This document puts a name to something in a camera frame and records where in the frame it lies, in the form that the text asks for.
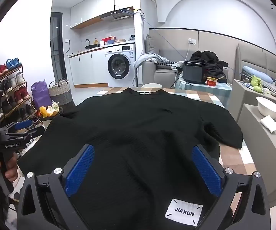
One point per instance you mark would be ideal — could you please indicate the woven laundry basket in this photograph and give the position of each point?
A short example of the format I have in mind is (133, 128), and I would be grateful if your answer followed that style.
(60, 93)

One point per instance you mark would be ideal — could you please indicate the dark glass door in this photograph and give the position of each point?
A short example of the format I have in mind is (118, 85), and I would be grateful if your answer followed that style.
(56, 45)

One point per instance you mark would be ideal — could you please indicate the houndstooth cushion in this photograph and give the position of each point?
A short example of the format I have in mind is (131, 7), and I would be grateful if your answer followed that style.
(165, 64)

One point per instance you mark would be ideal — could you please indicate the teal checked side table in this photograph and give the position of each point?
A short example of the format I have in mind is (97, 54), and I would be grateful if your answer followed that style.
(221, 91)

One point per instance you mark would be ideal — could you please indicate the black knit sweater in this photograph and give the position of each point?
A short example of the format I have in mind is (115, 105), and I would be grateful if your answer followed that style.
(140, 136)

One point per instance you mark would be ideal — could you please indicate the white kitchen base cabinet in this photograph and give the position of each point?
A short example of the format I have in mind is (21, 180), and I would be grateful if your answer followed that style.
(85, 69)

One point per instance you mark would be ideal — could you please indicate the black countertop appliance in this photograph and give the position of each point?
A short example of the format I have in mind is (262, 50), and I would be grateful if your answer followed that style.
(194, 73)

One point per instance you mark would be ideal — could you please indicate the red bowl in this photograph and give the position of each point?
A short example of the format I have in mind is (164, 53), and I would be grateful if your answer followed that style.
(212, 82)

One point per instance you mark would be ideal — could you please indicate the grey sofa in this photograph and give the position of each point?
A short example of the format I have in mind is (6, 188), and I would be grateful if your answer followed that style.
(163, 74)

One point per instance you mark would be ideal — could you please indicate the light grey cloth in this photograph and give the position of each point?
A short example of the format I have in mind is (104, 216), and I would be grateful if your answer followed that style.
(147, 58)

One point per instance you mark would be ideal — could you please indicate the shoe rack with shoes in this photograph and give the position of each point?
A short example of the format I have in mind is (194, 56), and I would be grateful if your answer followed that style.
(13, 63)

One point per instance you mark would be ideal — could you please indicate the wall socket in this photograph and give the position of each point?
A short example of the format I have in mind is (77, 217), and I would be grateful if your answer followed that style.
(192, 40)

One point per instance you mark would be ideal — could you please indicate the grey padded headboard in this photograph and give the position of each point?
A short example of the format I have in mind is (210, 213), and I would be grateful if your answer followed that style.
(255, 55)

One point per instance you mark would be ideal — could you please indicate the whitish crumpled garment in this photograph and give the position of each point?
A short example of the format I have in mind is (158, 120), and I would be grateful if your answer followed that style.
(177, 66)

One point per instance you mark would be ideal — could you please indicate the grey low cabinet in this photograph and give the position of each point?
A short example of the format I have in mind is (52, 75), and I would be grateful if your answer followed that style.
(262, 153)

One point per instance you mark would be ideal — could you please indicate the blue pillow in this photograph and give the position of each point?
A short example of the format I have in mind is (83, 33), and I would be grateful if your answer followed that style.
(257, 74)

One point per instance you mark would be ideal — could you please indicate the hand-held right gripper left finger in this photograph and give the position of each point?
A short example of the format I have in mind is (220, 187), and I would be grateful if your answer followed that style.
(79, 170)

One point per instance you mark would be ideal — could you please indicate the pile of black clothes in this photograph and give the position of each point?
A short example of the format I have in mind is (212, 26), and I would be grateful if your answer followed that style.
(212, 62)

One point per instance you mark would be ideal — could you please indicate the range hood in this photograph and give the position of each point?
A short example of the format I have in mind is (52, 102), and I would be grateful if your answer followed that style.
(118, 14)

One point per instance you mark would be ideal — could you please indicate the white wall cabinets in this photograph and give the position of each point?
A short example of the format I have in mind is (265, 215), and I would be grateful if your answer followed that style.
(92, 7)

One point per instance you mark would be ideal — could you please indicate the white round stool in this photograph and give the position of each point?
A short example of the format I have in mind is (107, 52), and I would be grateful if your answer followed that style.
(151, 85)

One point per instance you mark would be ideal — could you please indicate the white folded towel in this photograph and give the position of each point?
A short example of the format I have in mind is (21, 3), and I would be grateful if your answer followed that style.
(269, 123)

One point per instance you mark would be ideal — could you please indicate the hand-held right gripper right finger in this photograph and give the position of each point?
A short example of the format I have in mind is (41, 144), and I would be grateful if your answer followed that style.
(206, 170)

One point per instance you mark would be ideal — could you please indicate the purple bag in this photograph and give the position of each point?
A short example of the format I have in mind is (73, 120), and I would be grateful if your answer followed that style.
(41, 95)

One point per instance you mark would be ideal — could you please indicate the white bowl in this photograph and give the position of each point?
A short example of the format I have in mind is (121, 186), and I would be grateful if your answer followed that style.
(267, 107)

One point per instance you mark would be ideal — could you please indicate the person's left hand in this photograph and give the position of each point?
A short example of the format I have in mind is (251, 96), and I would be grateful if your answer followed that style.
(11, 166)

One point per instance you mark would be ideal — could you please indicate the white washing machine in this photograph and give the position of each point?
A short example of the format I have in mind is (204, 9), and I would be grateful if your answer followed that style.
(120, 64)

